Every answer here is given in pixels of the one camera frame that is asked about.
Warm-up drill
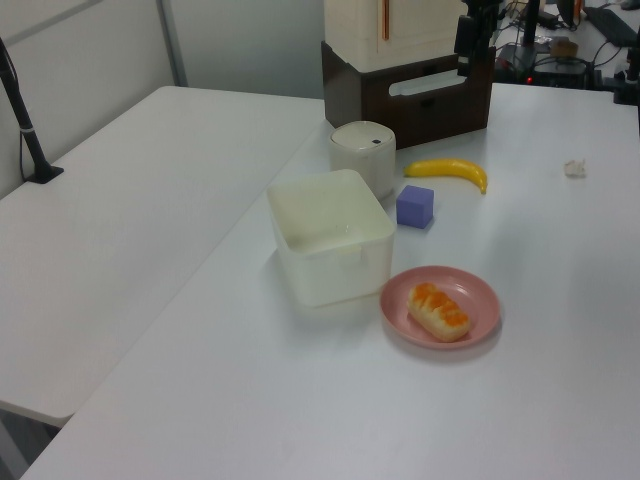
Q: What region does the black device with red light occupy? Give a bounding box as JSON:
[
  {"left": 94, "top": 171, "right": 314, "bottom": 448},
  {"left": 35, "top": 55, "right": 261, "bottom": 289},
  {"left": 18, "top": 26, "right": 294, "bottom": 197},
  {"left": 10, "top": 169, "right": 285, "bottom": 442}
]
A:
[{"left": 524, "top": 59, "right": 591, "bottom": 89}]

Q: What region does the black keyboard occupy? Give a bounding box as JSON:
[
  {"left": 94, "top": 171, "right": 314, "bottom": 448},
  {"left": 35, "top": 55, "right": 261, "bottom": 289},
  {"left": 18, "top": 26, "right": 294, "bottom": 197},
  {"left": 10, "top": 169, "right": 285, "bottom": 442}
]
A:
[{"left": 582, "top": 5, "right": 639, "bottom": 44}]

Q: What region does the small white lidded bin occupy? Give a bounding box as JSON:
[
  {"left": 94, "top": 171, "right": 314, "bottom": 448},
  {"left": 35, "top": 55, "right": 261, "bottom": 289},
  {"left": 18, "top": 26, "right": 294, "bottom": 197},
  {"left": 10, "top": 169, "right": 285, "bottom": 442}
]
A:
[{"left": 328, "top": 120, "right": 398, "bottom": 201}]

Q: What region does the small cardboard box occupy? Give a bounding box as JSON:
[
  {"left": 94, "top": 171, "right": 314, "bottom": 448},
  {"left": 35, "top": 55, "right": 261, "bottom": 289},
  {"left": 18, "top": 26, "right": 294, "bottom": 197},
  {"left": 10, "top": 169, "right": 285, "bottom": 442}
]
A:
[{"left": 548, "top": 36, "right": 580, "bottom": 59}]

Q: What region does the grey partition post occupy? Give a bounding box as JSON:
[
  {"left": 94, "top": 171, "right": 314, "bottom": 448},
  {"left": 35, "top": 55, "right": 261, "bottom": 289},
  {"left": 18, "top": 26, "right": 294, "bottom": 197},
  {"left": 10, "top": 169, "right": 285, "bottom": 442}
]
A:
[{"left": 155, "top": 0, "right": 190, "bottom": 89}]

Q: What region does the black table clamp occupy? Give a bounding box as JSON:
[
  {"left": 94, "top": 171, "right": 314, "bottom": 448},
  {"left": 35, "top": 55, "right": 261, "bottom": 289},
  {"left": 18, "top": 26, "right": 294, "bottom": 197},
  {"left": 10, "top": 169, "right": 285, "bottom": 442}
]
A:
[{"left": 607, "top": 44, "right": 640, "bottom": 106}]

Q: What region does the orange glazed bread roll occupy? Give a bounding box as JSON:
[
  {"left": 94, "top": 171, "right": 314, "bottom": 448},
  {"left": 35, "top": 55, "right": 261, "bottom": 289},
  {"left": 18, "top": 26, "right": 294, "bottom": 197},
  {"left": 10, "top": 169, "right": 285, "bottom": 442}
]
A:
[{"left": 407, "top": 282, "right": 472, "bottom": 344}]

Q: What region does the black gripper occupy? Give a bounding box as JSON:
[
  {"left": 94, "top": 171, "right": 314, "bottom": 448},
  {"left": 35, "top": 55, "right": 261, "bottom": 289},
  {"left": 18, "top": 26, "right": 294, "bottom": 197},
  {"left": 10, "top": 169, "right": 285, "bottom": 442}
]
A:
[{"left": 454, "top": 0, "right": 504, "bottom": 77}]

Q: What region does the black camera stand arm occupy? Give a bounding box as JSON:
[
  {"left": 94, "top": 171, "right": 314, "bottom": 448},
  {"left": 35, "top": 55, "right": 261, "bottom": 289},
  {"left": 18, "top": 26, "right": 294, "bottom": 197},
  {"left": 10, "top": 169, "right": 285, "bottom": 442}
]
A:
[{"left": 0, "top": 37, "right": 65, "bottom": 186}]

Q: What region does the black pole stand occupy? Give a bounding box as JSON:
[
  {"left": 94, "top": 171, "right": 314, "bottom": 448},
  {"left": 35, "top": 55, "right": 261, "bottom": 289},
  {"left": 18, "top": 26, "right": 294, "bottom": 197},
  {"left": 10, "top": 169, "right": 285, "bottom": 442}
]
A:
[{"left": 498, "top": 0, "right": 542, "bottom": 71}]

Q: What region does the pink round plate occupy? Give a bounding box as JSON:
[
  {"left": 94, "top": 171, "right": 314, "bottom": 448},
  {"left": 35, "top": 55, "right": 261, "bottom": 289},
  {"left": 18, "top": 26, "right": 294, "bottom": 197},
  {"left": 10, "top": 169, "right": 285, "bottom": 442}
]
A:
[{"left": 379, "top": 265, "right": 502, "bottom": 351}]

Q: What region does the dark brown drawer cabinet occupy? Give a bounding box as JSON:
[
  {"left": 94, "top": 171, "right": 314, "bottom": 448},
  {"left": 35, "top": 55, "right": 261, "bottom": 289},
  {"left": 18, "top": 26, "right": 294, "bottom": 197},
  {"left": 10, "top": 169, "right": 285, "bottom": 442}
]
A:
[{"left": 320, "top": 40, "right": 496, "bottom": 150}]

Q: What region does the cream toy fridge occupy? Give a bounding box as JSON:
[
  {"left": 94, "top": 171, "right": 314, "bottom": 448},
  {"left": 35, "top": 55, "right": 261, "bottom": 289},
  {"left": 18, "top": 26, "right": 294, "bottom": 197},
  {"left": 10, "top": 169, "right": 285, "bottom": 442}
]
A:
[{"left": 323, "top": 0, "right": 474, "bottom": 71}]

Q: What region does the cream open plastic box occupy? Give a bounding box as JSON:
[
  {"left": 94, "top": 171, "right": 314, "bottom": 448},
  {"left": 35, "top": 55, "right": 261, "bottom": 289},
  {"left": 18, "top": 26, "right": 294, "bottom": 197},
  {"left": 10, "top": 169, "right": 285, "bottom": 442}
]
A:
[{"left": 265, "top": 168, "right": 398, "bottom": 308}]

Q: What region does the yellow banana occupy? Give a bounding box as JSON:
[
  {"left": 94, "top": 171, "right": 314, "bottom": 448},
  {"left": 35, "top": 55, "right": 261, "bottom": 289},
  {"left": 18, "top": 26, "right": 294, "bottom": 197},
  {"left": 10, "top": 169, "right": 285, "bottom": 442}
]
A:
[{"left": 403, "top": 157, "right": 489, "bottom": 195}]

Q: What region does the purple cube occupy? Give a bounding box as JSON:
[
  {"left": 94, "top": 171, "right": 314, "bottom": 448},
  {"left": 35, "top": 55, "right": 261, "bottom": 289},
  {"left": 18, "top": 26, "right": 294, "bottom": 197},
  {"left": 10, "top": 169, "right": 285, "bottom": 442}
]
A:
[{"left": 395, "top": 184, "right": 435, "bottom": 231}]

